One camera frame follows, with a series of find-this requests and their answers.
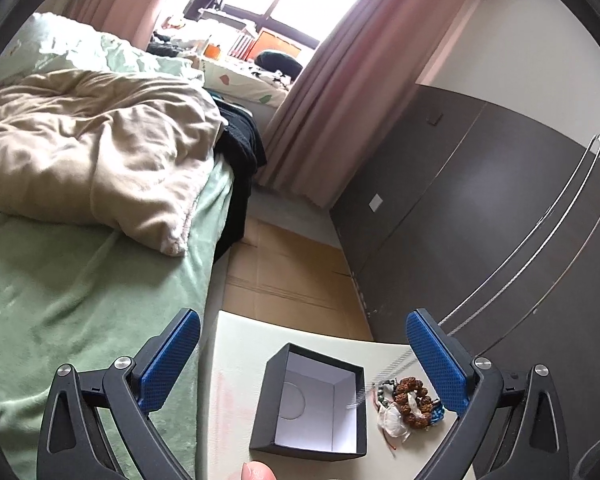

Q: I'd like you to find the black bag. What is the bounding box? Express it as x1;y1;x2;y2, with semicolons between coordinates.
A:
255;50;303;76

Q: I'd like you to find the orange box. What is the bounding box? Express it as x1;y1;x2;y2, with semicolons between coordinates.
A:
252;30;301;61

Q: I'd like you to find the silver chain necklace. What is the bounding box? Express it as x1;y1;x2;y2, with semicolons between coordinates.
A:
347;130;600;408

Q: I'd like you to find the dark and green bead bracelet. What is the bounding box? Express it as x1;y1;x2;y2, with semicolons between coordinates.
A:
371;381;398;408

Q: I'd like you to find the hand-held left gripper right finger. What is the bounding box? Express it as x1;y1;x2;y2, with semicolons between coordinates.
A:
405;308;563;480

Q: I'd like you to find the black clothing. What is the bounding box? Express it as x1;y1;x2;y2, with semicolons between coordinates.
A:
212;100;267;256

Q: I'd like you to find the brown carved bead bracelet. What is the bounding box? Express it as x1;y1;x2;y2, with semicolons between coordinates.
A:
394;377;438;431

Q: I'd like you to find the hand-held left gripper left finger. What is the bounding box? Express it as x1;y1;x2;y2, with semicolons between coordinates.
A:
37;307;201;480

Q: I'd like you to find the flattened cardboard sheet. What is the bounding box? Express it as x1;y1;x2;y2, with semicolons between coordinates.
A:
222;217;373;343

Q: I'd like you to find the pink curtain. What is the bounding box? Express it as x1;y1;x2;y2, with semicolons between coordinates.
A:
75;0;221;56
255;0;481;206

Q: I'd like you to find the person's left hand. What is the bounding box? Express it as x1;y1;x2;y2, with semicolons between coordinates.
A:
241;461;277;480

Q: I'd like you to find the dark grey wardrobe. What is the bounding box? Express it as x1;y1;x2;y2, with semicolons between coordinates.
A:
330;82;600;480

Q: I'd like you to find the beige blanket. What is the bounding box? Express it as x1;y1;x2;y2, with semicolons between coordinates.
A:
0;69;226;258

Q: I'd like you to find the desk with patterned cloth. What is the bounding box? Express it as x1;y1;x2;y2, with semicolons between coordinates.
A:
200;55;293;106

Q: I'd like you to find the black box with white interior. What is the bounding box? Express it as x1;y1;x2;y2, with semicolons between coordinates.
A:
249;342;369;463

